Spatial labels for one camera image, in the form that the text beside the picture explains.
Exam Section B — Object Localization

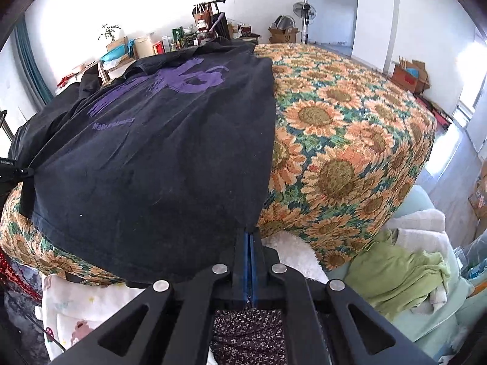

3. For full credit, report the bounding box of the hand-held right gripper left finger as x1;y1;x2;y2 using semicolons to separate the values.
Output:
49;227;250;365

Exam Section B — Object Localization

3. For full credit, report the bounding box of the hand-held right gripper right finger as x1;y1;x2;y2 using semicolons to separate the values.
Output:
249;228;436;365

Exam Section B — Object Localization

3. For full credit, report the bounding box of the black t-shirt purple print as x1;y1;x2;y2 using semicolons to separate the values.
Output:
11;38;276;286

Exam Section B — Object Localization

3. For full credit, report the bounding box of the white fluffy cloth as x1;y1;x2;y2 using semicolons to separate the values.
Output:
262;232;330;284

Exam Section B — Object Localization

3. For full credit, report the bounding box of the dark floral cloth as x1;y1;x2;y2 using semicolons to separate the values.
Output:
211;309;288;365

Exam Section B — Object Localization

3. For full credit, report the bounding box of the teal curtain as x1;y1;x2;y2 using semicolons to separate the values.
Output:
13;15;54;103

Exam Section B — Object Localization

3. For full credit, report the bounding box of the green cloth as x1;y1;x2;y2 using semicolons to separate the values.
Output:
344;230;451;318

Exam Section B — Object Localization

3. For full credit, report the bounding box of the grey patterned cloth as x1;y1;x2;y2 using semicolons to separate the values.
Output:
0;266;46;350

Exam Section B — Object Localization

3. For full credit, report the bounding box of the blue basin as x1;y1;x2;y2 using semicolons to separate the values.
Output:
100;47;126;61

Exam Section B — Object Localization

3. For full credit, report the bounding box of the white printed cloth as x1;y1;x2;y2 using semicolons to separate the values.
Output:
40;274;153;354

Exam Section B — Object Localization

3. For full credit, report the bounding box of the sunflower print blanket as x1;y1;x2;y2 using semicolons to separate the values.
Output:
0;42;438;286

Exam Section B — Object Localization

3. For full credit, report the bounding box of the potted plant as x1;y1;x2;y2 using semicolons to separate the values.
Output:
97;24;121;42

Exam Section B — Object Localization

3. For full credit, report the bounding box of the white towel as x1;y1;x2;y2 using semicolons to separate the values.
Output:
380;209;447;259

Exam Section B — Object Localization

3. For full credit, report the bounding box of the white lidded bin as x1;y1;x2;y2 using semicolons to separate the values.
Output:
134;34;155;59

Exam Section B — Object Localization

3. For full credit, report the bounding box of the pile of white laundry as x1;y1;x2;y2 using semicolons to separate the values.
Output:
396;184;476;350

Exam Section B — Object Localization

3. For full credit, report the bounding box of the row of bottles and jars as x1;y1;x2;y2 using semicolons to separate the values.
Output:
154;25;202;52

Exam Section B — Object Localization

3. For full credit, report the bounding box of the open cardboard box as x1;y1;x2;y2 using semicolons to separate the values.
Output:
267;26;300;44

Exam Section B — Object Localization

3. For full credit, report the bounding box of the black stroller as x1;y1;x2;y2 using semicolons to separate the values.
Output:
192;0;233;40

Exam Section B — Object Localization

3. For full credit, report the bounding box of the cardboard box red label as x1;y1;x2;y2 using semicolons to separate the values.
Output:
391;59;430;94

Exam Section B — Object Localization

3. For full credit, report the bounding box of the black standing fan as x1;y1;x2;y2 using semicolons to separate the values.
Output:
292;2;316;44

